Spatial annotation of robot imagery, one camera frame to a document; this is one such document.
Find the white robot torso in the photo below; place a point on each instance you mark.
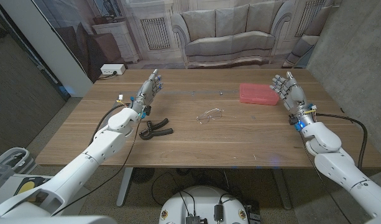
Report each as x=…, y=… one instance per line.
x=202, y=202

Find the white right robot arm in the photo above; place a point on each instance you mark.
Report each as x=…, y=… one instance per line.
x=333, y=161

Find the clear plastic container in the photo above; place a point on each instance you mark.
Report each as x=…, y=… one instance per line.
x=0, y=177

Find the black round floor fan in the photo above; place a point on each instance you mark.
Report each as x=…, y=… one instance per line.
x=142, y=175

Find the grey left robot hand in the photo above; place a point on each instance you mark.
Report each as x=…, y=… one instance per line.
x=148, y=91

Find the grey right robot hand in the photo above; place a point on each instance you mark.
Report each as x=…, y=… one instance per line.
x=294, y=95

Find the white power strip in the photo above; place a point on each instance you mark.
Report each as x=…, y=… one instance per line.
x=112, y=69

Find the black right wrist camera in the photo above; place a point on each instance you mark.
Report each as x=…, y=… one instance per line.
x=292, y=119

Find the printed living room backdrop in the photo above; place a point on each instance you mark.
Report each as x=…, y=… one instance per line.
x=227, y=31

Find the grey metal table leg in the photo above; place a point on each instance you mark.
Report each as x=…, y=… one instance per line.
x=283, y=193
x=125, y=186

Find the red plastic box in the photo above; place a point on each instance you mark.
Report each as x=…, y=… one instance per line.
x=258, y=93

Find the white wall panel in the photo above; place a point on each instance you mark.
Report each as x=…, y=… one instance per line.
x=53, y=46

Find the clear safety glasses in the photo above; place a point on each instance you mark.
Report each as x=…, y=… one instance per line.
x=205, y=117

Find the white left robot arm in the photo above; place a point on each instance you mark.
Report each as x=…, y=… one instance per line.
x=103, y=146

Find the white plastic bin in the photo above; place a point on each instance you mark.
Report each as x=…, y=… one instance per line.
x=22, y=161

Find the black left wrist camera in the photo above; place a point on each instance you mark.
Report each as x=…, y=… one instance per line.
x=147, y=109

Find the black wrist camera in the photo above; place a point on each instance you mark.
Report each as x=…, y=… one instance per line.
x=292, y=119
x=147, y=109

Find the black hand grip tool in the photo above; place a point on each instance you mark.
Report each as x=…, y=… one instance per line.
x=160, y=132

